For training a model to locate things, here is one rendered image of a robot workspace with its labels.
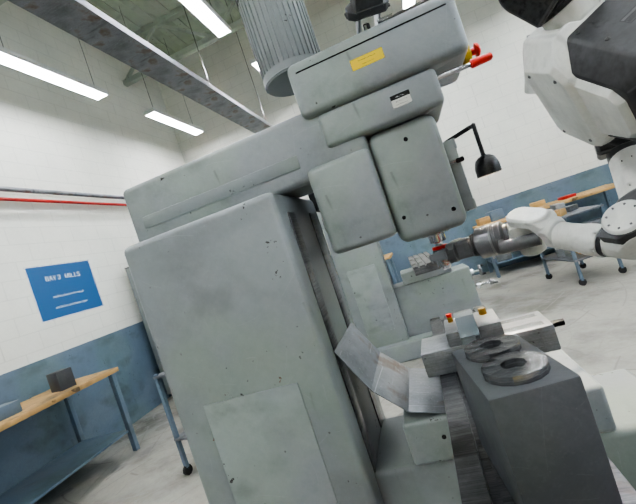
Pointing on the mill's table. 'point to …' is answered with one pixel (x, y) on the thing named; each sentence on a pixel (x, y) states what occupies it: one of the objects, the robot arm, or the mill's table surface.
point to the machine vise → (524, 325)
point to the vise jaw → (488, 325)
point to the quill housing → (417, 178)
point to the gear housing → (384, 109)
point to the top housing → (381, 58)
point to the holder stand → (535, 423)
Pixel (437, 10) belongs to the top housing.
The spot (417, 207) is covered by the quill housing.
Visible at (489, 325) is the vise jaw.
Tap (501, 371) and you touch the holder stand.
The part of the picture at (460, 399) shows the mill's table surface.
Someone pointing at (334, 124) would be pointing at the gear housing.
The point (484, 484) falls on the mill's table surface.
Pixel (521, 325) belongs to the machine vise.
